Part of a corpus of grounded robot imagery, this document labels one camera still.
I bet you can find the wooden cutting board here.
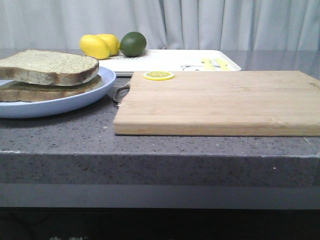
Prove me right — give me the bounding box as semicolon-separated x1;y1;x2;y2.
113;70;320;137

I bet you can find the bread slice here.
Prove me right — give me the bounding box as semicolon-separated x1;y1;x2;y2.
0;75;104;103
0;49;99;86

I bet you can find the light blue round plate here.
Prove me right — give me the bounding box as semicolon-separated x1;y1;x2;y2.
0;66;117;119

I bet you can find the rear yellow lemon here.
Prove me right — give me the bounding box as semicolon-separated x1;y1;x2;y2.
96;33;120;56

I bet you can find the white rectangular tray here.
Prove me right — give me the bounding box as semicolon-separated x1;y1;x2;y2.
99;49;241;76

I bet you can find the green lime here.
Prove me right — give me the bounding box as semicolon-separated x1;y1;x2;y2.
120;31;147;57

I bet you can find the yellow plastic fork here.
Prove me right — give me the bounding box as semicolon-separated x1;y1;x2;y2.
201;57;215;71

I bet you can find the yellow lemon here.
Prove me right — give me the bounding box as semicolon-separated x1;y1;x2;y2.
96;33;120;56
79;34;110;60

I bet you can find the lemon slice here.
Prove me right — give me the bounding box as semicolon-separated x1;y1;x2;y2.
143;70;175;81

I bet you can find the metal cutting board handle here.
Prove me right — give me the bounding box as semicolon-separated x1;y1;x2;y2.
112;82;131;104

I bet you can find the yellow plastic knife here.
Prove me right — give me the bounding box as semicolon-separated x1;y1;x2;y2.
215;58;230;71

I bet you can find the front yellow lemon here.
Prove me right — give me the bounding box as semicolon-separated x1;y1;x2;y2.
79;34;110;60

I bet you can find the white curtain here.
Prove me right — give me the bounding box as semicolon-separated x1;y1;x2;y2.
0;0;320;51

